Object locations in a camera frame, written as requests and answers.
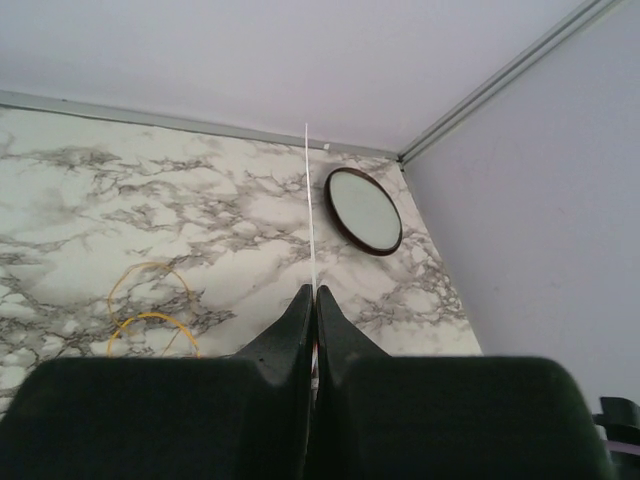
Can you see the round brown-rimmed dish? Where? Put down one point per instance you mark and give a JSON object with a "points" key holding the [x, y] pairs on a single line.
{"points": [[362, 211]]}

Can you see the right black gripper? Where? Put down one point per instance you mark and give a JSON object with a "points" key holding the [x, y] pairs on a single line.
{"points": [[619, 417]]}

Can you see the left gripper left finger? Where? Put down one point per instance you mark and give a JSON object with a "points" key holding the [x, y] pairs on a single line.
{"points": [[245, 416]]}

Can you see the right aluminium corner post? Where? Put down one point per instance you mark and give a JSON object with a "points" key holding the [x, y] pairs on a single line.
{"points": [[578, 19]]}

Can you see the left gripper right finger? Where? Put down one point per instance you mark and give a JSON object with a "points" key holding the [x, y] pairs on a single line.
{"points": [[380, 416]]}

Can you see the white zip tie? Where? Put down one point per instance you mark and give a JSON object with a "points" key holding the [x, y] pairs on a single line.
{"points": [[312, 249]]}

